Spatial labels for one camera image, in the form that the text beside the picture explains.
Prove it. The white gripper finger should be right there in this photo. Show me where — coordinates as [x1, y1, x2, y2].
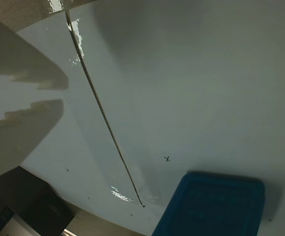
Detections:
[0, 99, 64, 184]
[0, 11, 69, 90]

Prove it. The blue square block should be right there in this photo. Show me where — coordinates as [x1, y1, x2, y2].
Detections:
[151, 172, 266, 236]

